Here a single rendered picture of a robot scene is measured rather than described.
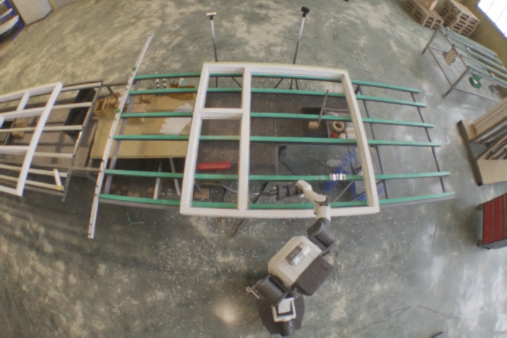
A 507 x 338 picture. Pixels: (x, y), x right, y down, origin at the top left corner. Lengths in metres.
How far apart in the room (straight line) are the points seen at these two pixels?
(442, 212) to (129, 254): 4.13
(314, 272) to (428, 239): 2.43
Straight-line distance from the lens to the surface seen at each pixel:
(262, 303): 2.39
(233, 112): 1.94
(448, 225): 3.81
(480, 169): 4.77
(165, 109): 2.48
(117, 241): 2.92
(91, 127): 2.84
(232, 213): 1.60
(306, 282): 1.25
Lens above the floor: 2.51
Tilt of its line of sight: 63 degrees down
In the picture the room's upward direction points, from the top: 4 degrees clockwise
